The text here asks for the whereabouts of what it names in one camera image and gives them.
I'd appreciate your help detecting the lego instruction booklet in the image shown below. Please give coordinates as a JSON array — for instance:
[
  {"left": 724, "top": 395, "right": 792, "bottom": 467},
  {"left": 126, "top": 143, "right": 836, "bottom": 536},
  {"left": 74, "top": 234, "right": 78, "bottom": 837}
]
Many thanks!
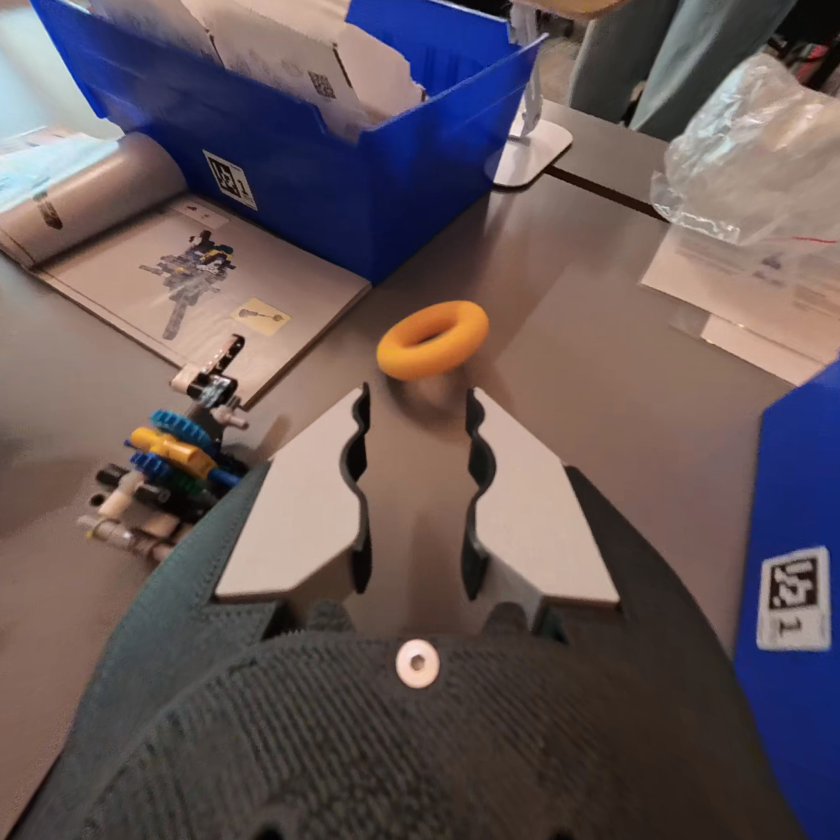
[{"left": 0, "top": 128, "right": 373, "bottom": 411}]

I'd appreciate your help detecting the lego technic gear assembly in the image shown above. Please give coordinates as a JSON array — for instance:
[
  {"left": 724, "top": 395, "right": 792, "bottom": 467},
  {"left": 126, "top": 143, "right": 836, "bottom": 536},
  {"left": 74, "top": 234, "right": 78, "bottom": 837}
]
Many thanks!
[{"left": 77, "top": 333, "right": 250, "bottom": 564}]

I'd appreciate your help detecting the clear plastic bag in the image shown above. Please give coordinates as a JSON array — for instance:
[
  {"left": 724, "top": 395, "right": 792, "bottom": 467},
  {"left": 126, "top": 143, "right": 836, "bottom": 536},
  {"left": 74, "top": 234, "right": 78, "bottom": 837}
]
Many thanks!
[{"left": 650, "top": 52, "right": 840, "bottom": 277}]

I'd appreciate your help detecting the small blue plastic bin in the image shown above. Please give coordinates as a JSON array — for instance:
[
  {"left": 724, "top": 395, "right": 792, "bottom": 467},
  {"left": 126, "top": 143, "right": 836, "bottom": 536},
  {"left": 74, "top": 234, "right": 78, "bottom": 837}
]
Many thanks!
[{"left": 734, "top": 357, "right": 840, "bottom": 840}]

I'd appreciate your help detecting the silver monitor stand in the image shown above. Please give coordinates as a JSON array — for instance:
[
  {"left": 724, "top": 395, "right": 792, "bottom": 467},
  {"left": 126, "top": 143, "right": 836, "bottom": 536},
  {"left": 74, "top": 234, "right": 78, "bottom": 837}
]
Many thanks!
[{"left": 492, "top": 7, "right": 574, "bottom": 190}]

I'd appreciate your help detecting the large blue plastic bin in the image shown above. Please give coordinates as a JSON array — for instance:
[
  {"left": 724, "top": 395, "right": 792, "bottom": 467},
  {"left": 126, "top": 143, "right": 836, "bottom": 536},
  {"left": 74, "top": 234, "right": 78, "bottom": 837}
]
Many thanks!
[{"left": 29, "top": 0, "right": 549, "bottom": 284}]

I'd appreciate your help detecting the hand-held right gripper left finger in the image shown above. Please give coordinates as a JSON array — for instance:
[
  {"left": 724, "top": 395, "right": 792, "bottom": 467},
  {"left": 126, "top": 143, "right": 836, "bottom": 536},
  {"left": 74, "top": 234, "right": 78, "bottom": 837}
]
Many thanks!
[{"left": 214, "top": 382, "right": 374, "bottom": 618}]

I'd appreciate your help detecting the yellow rubber ring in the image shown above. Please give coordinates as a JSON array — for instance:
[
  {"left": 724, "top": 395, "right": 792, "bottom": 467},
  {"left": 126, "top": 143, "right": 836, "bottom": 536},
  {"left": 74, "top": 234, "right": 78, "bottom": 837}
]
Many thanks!
[{"left": 376, "top": 300, "right": 490, "bottom": 383}]

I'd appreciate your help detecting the white cardboard box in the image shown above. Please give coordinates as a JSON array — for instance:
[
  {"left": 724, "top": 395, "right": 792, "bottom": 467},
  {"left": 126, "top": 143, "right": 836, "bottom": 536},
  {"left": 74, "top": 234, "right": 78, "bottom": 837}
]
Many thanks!
[{"left": 88, "top": 0, "right": 427, "bottom": 142}]

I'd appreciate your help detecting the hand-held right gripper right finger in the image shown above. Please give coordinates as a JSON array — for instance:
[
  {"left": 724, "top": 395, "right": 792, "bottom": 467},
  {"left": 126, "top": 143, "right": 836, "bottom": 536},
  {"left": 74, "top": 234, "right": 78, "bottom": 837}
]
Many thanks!
[{"left": 459, "top": 386, "right": 622, "bottom": 634}]

